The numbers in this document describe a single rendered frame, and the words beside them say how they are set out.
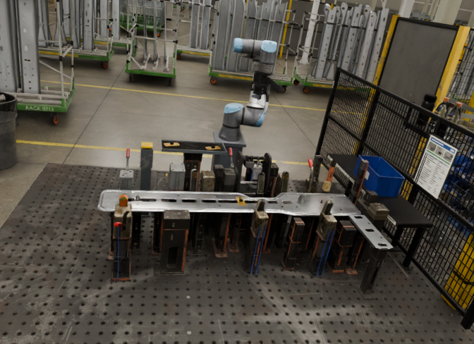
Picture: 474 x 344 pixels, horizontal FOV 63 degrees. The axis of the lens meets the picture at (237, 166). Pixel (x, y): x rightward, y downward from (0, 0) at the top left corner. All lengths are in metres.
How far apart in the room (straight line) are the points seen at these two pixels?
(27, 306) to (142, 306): 0.47
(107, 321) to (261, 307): 0.67
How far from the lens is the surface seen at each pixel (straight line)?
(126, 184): 2.06
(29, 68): 5.99
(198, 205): 1.95
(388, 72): 4.78
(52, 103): 5.72
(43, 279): 2.02
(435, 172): 2.31
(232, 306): 1.88
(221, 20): 8.81
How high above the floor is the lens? 2.01
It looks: 25 degrees down
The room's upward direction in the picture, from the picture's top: 9 degrees clockwise
